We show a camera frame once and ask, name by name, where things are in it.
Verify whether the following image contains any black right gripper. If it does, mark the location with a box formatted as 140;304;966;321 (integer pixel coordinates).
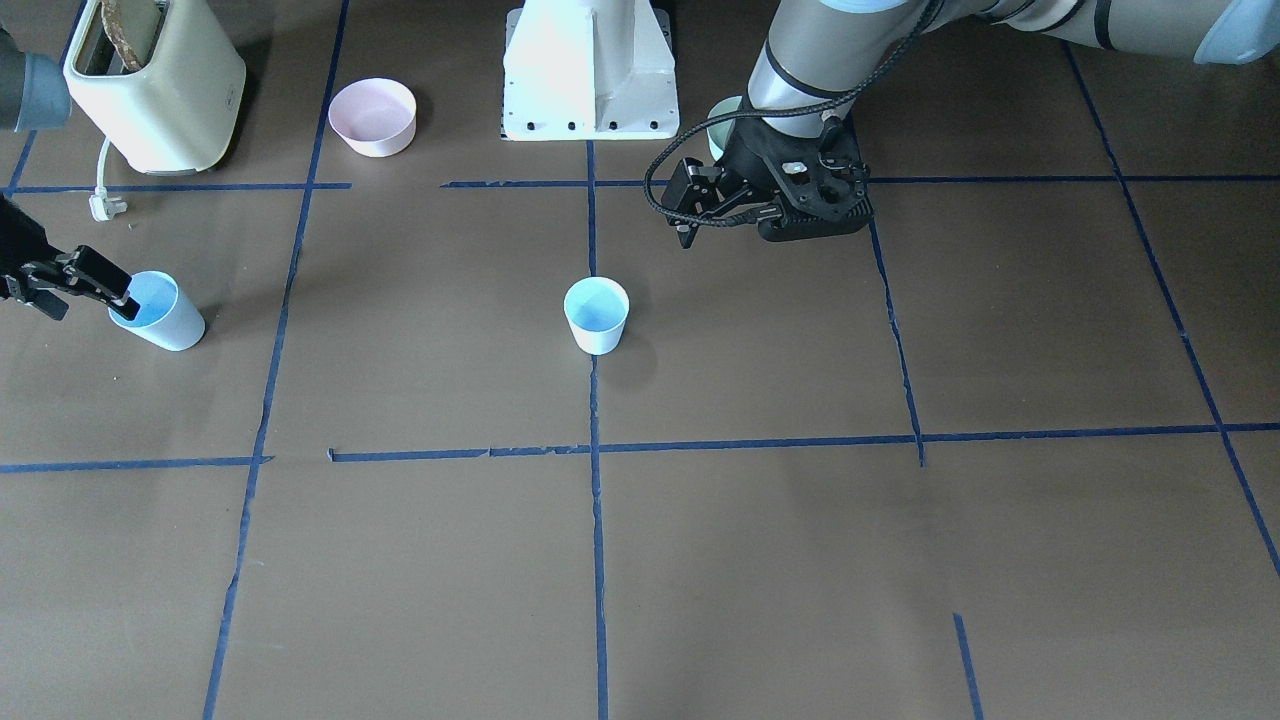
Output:
1;196;140;322

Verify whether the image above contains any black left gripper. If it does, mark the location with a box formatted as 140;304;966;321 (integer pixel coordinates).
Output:
662;117;874;242

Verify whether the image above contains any light blue paper cup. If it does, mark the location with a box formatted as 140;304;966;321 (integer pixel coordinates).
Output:
563;275;630;356

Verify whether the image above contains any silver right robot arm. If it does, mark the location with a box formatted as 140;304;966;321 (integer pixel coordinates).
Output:
1;29;140;322

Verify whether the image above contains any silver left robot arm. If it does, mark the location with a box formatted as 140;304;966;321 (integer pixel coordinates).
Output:
643;1;1279;249

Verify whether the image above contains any mint green bowl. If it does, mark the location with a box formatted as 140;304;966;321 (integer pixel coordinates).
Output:
705;95;742;161

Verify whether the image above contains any cream white toaster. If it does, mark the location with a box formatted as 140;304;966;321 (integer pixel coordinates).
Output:
63;1;247;176

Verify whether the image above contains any toast slice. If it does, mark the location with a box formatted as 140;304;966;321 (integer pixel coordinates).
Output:
99;0;165;73

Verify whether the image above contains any pink bowl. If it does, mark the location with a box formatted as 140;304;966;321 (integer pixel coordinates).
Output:
326;77;419;158

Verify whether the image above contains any white toaster power cord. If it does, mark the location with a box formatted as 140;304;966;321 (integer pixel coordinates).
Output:
88;138;129;223

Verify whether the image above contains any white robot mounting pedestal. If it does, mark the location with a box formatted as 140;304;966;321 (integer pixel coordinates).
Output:
500;1;680;142

